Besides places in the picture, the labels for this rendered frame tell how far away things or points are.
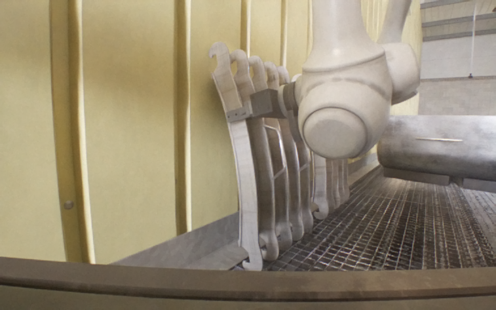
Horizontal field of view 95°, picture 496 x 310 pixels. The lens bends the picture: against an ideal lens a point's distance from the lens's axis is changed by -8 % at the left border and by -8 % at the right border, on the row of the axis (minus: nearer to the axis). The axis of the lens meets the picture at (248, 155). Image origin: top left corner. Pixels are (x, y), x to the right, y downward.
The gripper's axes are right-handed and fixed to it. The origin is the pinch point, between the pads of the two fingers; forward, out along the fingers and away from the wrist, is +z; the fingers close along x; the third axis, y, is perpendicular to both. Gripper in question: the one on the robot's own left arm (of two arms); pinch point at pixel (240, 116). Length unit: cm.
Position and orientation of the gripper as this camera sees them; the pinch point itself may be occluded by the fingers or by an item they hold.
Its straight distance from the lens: 62.5
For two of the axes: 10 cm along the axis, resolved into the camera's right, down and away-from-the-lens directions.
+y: -1.6, -9.9, 0.1
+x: -6.0, 0.9, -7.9
